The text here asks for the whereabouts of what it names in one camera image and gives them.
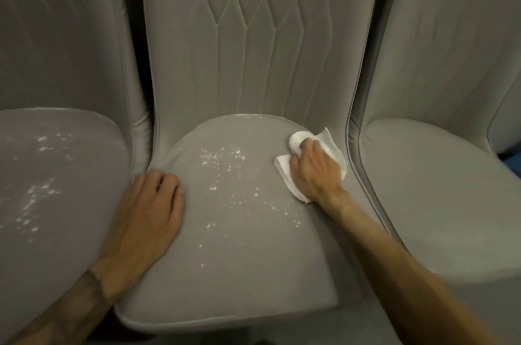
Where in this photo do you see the person's right hand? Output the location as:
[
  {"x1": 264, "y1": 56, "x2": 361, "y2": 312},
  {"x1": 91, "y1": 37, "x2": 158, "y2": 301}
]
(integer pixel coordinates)
[{"x1": 289, "y1": 138, "x2": 348, "y2": 208}]

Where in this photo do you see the person's left hand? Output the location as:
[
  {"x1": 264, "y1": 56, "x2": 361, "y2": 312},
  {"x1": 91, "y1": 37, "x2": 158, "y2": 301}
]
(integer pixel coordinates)
[{"x1": 90, "y1": 168, "x2": 186, "y2": 303}]

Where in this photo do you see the white cleaning cloth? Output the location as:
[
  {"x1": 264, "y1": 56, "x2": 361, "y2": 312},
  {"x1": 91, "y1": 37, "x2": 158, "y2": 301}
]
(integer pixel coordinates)
[{"x1": 274, "y1": 127, "x2": 348, "y2": 205}]

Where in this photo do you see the person's left forearm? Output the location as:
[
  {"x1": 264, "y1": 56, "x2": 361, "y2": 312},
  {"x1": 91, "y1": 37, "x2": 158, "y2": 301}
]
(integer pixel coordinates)
[{"x1": 0, "y1": 269, "x2": 119, "y2": 345}]

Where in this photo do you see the person's right forearm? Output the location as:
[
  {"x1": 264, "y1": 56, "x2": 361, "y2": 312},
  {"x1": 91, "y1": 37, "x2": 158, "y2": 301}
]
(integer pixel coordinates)
[{"x1": 322, "y1": 190, "x2": 507, "y2": 345}]

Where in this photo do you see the scattered white powder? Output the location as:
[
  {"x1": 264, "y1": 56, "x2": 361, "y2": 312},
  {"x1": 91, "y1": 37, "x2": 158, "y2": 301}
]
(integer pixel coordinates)
[
  {"x1": 0, "y1": 133, "x2": 76, "y2": 244},
  {"x1": 197, "y1": 145, "x2": 304, "y2": 250}
]

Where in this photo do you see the grey quilted upholstered chair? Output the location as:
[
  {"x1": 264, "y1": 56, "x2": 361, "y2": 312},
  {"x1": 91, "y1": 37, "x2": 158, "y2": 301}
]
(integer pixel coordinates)
[{"x1": 114, "y1": 0, "x2": 408, "y2": 336}]

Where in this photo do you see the blue object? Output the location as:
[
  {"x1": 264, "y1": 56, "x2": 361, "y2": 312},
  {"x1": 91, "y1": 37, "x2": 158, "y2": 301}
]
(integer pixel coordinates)
[{"x1": 497, "y1": 149, "x2": 521, "y2": 179}]

